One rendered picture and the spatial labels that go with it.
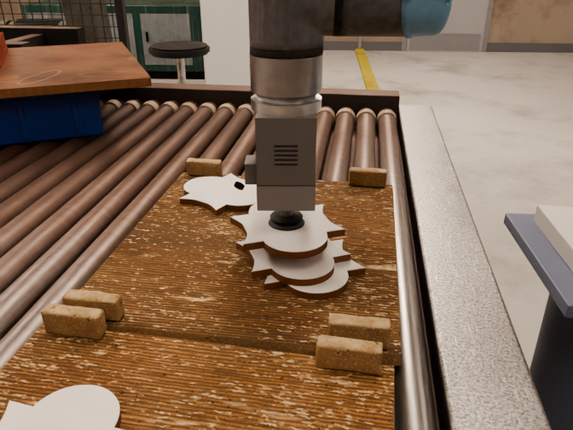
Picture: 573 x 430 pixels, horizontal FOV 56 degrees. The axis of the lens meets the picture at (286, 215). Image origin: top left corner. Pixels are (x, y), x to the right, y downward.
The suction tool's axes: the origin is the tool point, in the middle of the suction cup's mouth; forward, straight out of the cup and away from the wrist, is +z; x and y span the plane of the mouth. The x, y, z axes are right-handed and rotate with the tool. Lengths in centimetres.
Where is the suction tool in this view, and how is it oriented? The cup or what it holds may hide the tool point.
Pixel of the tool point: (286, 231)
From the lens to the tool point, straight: 64.7
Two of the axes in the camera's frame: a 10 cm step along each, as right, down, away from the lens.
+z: 0.0, 9.0, 4.4
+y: -0.1, 4.4, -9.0
